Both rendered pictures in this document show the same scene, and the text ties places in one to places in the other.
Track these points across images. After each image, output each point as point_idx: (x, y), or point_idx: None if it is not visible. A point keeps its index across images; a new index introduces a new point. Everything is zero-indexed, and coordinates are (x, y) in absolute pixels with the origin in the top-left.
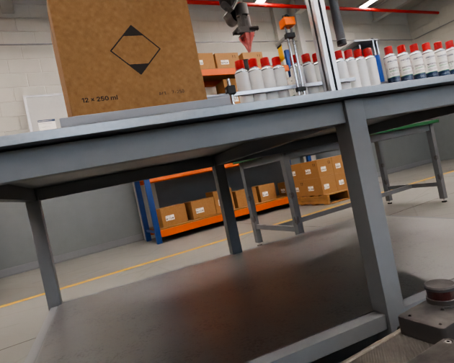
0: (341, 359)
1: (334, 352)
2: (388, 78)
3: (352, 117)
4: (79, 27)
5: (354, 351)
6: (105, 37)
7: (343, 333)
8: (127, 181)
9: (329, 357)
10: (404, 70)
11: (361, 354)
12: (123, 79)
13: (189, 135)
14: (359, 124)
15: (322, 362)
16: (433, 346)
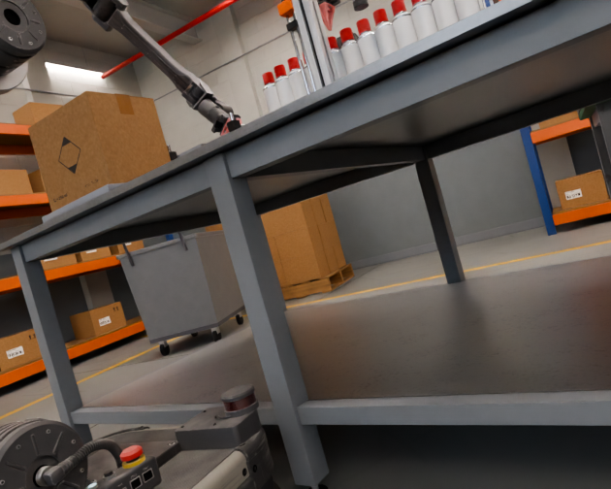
0: (348, 446)
1: (359, 439)
2: None
3: (212, 180)
4: (44, 149)
5: (369, 445)
6: (54, 151)
7: None
8: (319, 192)
9: (347, 440)
10: None
11: (173, 428)
12: (67, 180)
13: (105, 217)
14: (221, 187)
15: (335, 441)
16: (163, 441)
